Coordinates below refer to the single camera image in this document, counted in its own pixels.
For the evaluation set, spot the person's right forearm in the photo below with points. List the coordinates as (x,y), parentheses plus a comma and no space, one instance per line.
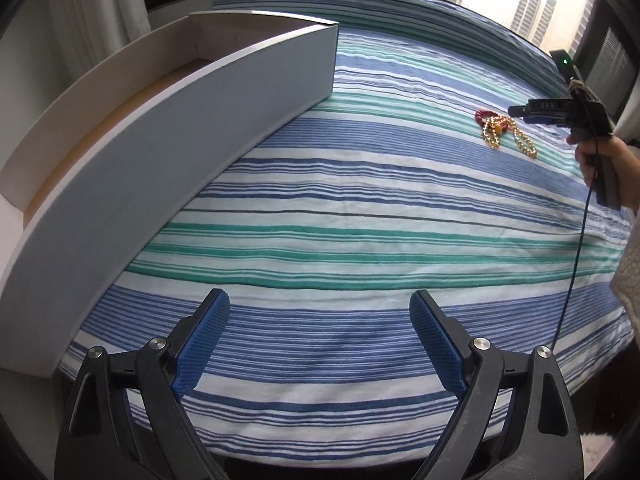
(627,280)

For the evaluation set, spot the white curtain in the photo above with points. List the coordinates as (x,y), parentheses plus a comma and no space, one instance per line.
(100,15)

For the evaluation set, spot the amber bead strand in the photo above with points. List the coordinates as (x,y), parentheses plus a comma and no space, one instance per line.
(495,131)

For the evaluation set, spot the person's right hand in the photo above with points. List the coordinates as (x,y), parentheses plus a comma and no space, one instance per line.
(585,160)

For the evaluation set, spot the long grey cardboard box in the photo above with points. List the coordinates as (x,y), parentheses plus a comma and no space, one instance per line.
(175,135)

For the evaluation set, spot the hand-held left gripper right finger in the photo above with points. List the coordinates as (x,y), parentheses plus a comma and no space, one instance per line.
(440,345)

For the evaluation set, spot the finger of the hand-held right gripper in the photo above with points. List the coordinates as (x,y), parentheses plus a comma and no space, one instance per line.
(521,111)

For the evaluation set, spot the striped bed sheet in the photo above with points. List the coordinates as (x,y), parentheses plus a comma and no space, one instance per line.
(350,210)

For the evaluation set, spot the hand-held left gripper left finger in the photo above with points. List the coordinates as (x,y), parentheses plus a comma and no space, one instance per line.
(200,345)

